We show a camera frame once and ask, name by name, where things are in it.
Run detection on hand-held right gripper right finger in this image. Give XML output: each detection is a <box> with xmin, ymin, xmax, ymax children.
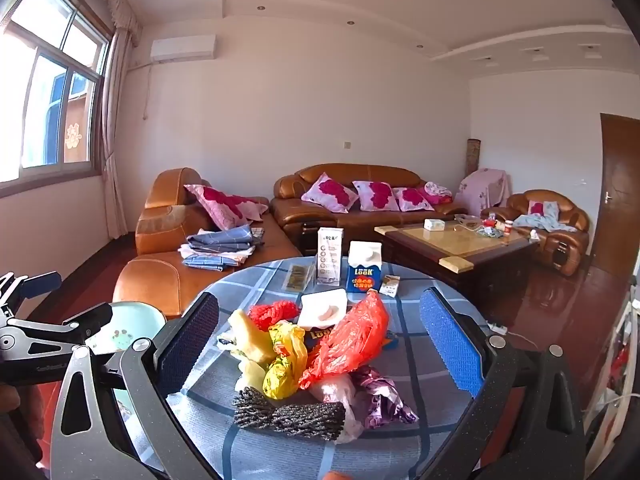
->
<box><xmin>421</xmin><ymin>287</ymin><xmax>586</xmax><ymax>480</ymax></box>

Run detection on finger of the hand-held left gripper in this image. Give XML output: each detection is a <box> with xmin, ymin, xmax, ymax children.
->
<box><xmin>0</xmin><ymin>271</ymin><xmax>62</xmax><ymax>302</ymax></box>
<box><xmin>0</xmin><ymin>302</ymin><xmax>115</xmax><ymax>358</ymax></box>

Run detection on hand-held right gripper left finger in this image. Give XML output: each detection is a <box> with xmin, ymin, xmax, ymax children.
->
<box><xmin>50</xmin><ymin>291</ymin><xmax>221</xmax><ymax>480</ymax></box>

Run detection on yellow sponge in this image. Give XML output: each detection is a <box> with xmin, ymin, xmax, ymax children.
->
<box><xmin>227</xmin><ymin>309</ymin><xmax>277</xmax><ymax>367</ymax></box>

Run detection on purple foil wrapper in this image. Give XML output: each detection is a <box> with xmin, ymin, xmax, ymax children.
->
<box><xmin>352</xmin><ymin>365</ymin><xmax>418</xmax><ymax>431</ymax></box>

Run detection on red foam net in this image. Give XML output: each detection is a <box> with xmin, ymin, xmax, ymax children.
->
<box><xmin>248</xmin><ymin>300</ymin><xmax>299</xmax><ymax>332</ymax></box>

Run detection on yellow plastic bag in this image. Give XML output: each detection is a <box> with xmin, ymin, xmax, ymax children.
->
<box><xmin>262</xmin><ymin>322</ymin><xmax>308</xmax><ymax>401</ymax></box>

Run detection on red plastic bag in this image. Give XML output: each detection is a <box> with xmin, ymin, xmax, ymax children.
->
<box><xmin>298</xmin><ymin>291</ymin><xmax>391</xmax><ymax>391</ymax></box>

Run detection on grey foam net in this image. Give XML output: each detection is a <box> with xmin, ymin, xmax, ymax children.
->
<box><xmin>233</xmin><ymin>386</ymin><xmax>347</xmax><ymax>442</ymax></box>

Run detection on clear plastic bag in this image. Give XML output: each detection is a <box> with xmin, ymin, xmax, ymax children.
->
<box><xmin>307</xmin><ymin>372</ymin><xmax>366</xmax><ymax>443</ymax></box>

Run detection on clear gold packet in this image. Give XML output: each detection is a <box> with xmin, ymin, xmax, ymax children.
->
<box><xmin>282</xmin><ymin>262</ymin><xmax>316</xmax><ymax>292</ymax></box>

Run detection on white foam tray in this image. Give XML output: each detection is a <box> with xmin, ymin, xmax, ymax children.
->
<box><xmin>297</xmin><ymin>288</ymin><xmax>348</xmax><ymax>331</ymax></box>

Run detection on brown leather chaise sofa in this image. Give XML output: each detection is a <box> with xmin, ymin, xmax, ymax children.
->
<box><xmin>112</xmin><ymin>167</ymin><xmax>303</xmax><ymax>318</ymax></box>

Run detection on folded blue plaid bedsheets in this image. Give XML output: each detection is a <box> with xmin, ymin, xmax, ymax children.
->
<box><xmin>179</xmin><ymin>224</ymin><xmax>266</xmax><ymax>273</ymax></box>

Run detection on wooden coffee table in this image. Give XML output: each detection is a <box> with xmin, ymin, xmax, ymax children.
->
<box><xmin>374</xmin><ymin>220</ymin><xmax>541</xmax><ymax>301</ymax></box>

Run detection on long pink floral pillow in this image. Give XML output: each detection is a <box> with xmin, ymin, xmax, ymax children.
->
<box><xmin>184</xmin><ymin>183</ymin><xmax>271</xmax><ymax>231</ymax></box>

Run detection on tall white carton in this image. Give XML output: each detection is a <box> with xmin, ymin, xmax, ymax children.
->
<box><xmin>316</xmin><ymin>227</ymin><xmax>345</xmax><ymax>286</ymax></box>

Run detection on brown leather armchair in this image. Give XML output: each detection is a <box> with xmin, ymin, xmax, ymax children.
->
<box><xmin>480</xmin><ymin>189</ymin><xmax>591</xmax><ymax>277</ymax></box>

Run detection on pink rolled blanket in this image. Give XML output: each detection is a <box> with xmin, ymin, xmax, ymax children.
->
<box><xmin>424</xmin><ymin>181</ymin><xmax>455</xmax><ymax>205</ymax></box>

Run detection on light blue clothing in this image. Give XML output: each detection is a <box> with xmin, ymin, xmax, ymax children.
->
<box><xmin>512</xmin><ymin>201</ymin><xmax>578</xmax><ymax>233</ymax></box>

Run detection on blue plaid tablecloth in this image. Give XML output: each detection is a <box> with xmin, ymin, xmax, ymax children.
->
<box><xmin>165</xmin><ymin>255</ymin><xmax>493</xmax><ymax>480</ymax></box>

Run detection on pink floral cover cloth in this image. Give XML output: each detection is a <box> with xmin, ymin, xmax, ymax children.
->
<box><xmin>455</xmin><ymin>167</ymin><xmax>512</xmax><ymax>211</ymax></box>

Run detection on beige curtain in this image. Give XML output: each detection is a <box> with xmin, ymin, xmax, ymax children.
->
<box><xmin>77</xmin><ymin>0</ymin><xmax>143</xmax><ymax>241</ymax></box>

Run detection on white storage rack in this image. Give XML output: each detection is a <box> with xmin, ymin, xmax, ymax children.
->
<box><xmin>582</xmin><ymin>300</ymin><xmax>640</xmax><ymax>461</ymax></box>

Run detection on brown leather three-seat sofa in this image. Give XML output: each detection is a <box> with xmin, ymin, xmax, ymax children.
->
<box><xmin>272</xmin><ymin>162</ymin><xmax>468</xmax><ymax>243</ymax></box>

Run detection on window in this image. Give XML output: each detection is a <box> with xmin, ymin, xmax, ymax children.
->
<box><xmin>0</xmin><ymin>0</ymin><xmax>113</xmax><ymax>186</ymax></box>

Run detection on brown wooden door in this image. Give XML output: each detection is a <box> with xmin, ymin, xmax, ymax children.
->
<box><xmin>590</xmin><ymin>112</ymin><xmax>640</xmax><ymax>281</ymax></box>

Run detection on white air conditioner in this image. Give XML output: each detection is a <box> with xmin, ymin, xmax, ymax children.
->
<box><xmin>150</xmin><ymin>35</ymin><xmax>217</xmax><ymax>63</ymax></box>

